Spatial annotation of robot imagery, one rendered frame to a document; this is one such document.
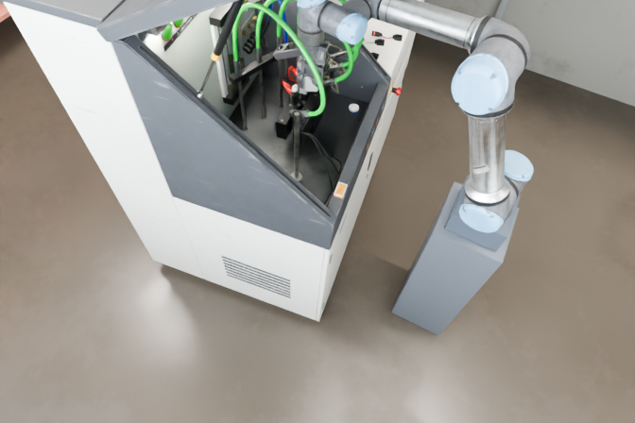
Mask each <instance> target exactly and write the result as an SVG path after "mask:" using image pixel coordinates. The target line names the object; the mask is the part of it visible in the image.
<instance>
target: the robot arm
mask: <svg viewBox="0 0 635 423"><path fill-rule="evenodd" d="M297 6H298V38H299V39H300V41H301V42H302V44H303V45H304V47H305V48H306V50H307V52H308V53H309V55H310V57H311V58H312V60H313V62H314V64H315V65H316V67H317V70H318V73H319V75H320V78H321V80H322V79H323V78H324V77H325V75H326V74H327V72H328V70H329V68H330V60H331V54H328V47H329V45H330V41H327V40H324V32H327V33H329V34H331V35H333V36H335V37H337V38H338V39H339V40H341V41H342V42H348V43H350V44H357V43H359V42H360V41H361V40H362V38H363V37H364V36H365V34H366V31H367V28H368V21H369V20H370V19H371V18H373V19H376V20H379V21H382V22H385V23H388V24H391V25H395V26H398V27H401V28H404V29H407V30H410V31H413V32H416V33H419V34H421V35H424V36H427V37H430V38H433V39H436V40H439V41H442V42H446V43H449V44H452V45H455V46H458V47H461V48H464V49H467V50H468V52H469V54H470V55H469V57H468V58H467V59H465V60H464V61H463V62H462V63H461V64H460V66H459V67H458V69H457V71H456V73H455V75H454V78H453V81H452V94H453V97H454V100H455V102H458V103H459V107H460V108H461V109H462V110H463V112H464V113H465V114H467V115H468V119H469V148H470V178H469V179H468V180H467V182H466V184H465V197H464V203H463V204H462V205H461V206H460V209H459V215H460V217H461V219H462V220H463V221H464V222H465V223H466V224H467V225H468V226H469V227H471V228H474V229H476V230H478V231H482V232H486V233H491V232H494V231H496V230H498V229H499V227H500V226H502V225H503V224H504V222H505V221H506V220H507V218H508V217H509V216H510V215H511V213H512V211H513V204H514V203H515V201H516V199H517V198H518V196H519V194H520V192H521V191H522V189H523V187H524V185H525V184H526V182H527V181H528V180H529V179H531V176H532V174H533V165H532V163H531V162H530V160H529V159H528V158H527V157H526V156H524V155H523V154H521V153H519V152H516V151H513V150H506V114H507V113H508V112H509V111H511V109H512V108H513V106H514V93H515V83H516V80H517V79H518V77H519V76H520V75H521V73H522V72H523V70H524V69H525V67H526V66H527V64H528V62H529V58H530V46H529V43H528V40H527V39H526V37H525V35H524V34H523V33H522V32H521V31H520V30H519V29H518V28H516V27H515V26H513V25H511V24H509V23H506V22H504V21H502V20H499V19H496V18H493V17H489V16H484V17H482V18H476V17H473V16H470V15H467V14H464V13H460V12H457V11H453V10H450V9H447V8H442V7H439V6H435V5H432V4H428V3H425V2H422V1H419V0H348V1H347V2H346V3H344V4H343V5H342V6H340V5H338V4H336V3H334V2H332V1H330V0H298V3H297ZM273 56H274V58H275V59H276V60H278V59H288V58H294V57H298V59H299V61H298V64H297V83H298V86H299V88H300V90H301V91H302V93H304V94H307V92H317V91H318V87H316V86H315V85H317V81H316V79H315V76H314V74H313V72H312V70H311V68H310V66H309V64H308V62H307V60H306V59H305V57H304V55H303V54H302V52H301V51H300V49H299V48H298V46H297V45H296V44H295V43H294V42H291V43H286V44H281V45H279V46H278V47H277V49H276V50H275V52H274V53H273Z"/></svg>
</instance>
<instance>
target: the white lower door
mask: <svg viewBox="0 0 635 423"><path fill-rule="evenodd" d="M381 119H382V116H381ZM381 119H380V121H379V124H378V126H377V128H376V131H375V133H374V136H373V138H372V141H371V144H370V146H369V151H368V153H367V156H366V157H365V160H364V163H363V165H362V168H361V170H360V173H359V176H358V178H357V181H356V183H355V185H354V188H353V190H352V195H351V197H350V200H349V202H348V205H347V208H346V210H345V212H344V215H343V217H342V220H341V222H340V225H339V228H338V230H337V233H336V235H335V239H334V241H333V244H332V250H331V256H330V262H329V269H328V275H327V281H326V287H325V294H324V299H323V306H322V310H323V309H324V306H325V303H326V300H327V298H328V295H329V293H330V290H331V288H332V285H333V282H334V279H335V275H336V272H337V269H338V266H339V265H340V262H341V259H342V256H343V254H344V251H345V248H346V245H347V242H348V241H349V238H350V235H351V232H352V228H353V225H354V222H355V220H356V217H357V214H358V212H359V210H360V207H361V204H362V200H363V196H364V192H365V189H366V184H367V180H368V176H369V169H370V165H371V160H372V156H373V152H374V147H375V144H376V140H377V135H378V131H379V127H380V123H381Z"/></svg>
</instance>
